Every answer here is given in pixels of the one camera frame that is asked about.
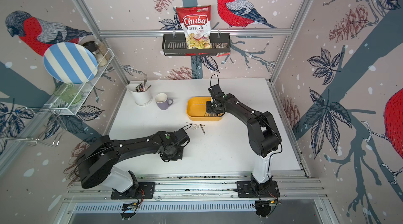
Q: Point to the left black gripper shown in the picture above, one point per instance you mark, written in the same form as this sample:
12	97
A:
167	158

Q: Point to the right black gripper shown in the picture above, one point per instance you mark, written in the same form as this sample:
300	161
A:
208	110

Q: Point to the yellow plastic storage box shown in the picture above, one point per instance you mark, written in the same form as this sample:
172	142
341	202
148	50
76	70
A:
196	109

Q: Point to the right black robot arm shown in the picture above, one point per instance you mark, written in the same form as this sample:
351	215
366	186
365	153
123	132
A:
263	134

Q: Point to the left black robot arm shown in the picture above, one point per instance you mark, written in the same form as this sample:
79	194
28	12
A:
96	165

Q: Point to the purple grey mug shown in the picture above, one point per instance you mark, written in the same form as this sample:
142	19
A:
163	101

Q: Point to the white utensil holder cup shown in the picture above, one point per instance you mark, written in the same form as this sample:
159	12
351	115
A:
140	93

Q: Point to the red Chuba chips bag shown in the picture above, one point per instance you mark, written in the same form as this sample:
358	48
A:
196	24

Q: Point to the black lid spice jar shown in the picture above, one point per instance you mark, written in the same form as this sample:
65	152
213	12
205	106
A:
91	46

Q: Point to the green glass bowl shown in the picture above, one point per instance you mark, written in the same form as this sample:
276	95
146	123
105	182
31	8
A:
68	93

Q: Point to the blue white striped plate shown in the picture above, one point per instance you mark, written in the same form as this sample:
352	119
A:
70	63

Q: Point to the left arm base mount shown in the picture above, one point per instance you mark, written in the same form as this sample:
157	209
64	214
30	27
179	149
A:
136	195

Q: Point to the black wire wall basket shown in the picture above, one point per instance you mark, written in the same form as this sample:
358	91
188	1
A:
180	45

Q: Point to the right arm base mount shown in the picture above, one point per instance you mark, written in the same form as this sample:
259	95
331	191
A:
258	189

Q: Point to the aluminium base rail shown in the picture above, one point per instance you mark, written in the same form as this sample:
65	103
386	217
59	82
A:
195	195

